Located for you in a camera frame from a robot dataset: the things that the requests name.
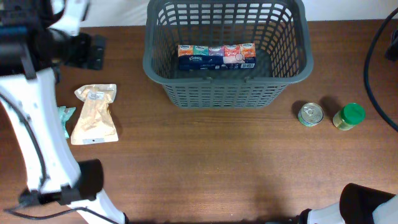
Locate teal snack packet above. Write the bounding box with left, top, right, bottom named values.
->
left=58, top=106, right=76, bottom=139

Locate tan vacuum food pouch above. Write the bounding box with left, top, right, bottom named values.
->
left=70, top=84, right=119, bottom=145

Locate Kleenex tissue multipack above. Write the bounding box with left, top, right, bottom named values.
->
left=177, top=43, right=256, bottom=70

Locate small tin can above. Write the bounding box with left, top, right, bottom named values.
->
left=298, top=103, right=324, bottom=127

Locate green lid glass jar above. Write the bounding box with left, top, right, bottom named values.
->
left=333, top=103, right=366, bottom=131

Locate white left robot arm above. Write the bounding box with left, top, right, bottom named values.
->
left=1, top=0, right=128, bottom=223

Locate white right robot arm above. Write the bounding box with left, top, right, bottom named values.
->
left=296, top=183, right=397, bottom=224

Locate grey plastic basket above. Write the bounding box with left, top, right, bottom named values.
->
left=143, top=0, right=313, bottom=108

